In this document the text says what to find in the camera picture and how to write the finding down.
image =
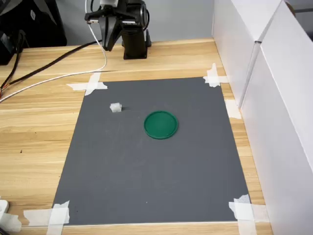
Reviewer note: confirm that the white tape strip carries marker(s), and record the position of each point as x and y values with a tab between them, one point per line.
259	211
57	220
213	73
245	220
78	86
9	221
36	216
93	80
232	109
220	79

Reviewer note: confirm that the small white plastic terminal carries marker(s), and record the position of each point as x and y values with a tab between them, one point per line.
116	107

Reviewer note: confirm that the dark grey mat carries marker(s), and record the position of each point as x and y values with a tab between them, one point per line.
146	171

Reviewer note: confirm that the black chair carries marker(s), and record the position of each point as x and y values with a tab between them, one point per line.
36	22

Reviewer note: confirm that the black box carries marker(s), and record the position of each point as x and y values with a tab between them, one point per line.
6	49

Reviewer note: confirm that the white partition board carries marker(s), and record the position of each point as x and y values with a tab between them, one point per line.
288	110
232	36

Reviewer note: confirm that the round green lid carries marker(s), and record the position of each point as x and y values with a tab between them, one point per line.
161	124

